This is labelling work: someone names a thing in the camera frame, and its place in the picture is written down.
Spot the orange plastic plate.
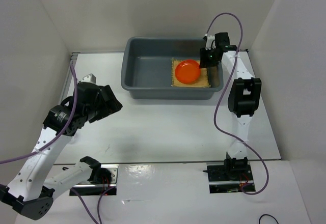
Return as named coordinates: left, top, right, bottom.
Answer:
left=174, top=60, right=201, bottom=85

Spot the bamboo placemat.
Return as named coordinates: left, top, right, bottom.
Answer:
left=171, top=58, right=210, bottom=88

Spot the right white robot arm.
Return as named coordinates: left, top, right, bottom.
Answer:
left=200, top=32, right=262, bottom=181

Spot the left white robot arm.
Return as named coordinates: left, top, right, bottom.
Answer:
left=1, top=82, right=122, bottom=220

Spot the grey plastic bin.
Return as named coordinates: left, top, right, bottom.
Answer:
left=121, top=37, right=224, bottom=100

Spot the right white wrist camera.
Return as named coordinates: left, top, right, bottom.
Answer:
left=203, top=34, right=216, bottom=50

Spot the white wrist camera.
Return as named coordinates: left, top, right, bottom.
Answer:
left=81, top=73, right=96, bottom=84
left=203, top=34, right=216, bottom=50

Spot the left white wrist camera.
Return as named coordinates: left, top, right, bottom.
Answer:
left=81, top=73, right=96, bottom=84

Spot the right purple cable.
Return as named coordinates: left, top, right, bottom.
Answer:
left=205, top=12, right=270, bottom=195

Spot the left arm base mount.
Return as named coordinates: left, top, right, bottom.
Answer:
left=72, top=164, right=119, bottom=196

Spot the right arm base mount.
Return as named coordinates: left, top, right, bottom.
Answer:
left=202, top=162, right=256, bottom=194

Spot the black cable loop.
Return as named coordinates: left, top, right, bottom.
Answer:
left=259, top=214, right=279, bottom=224

